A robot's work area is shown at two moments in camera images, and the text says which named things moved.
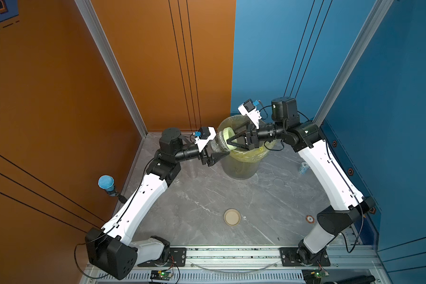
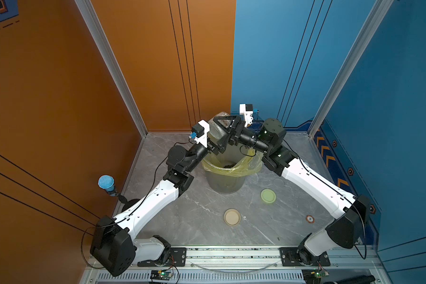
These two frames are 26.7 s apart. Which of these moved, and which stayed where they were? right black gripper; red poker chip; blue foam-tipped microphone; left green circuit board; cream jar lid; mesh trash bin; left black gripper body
Moved: mesh trash bin; right black gripper; left black gripper body
Stayed: blue foam-tipped microphone; cream jar lid; red poker chip; left green circuit board
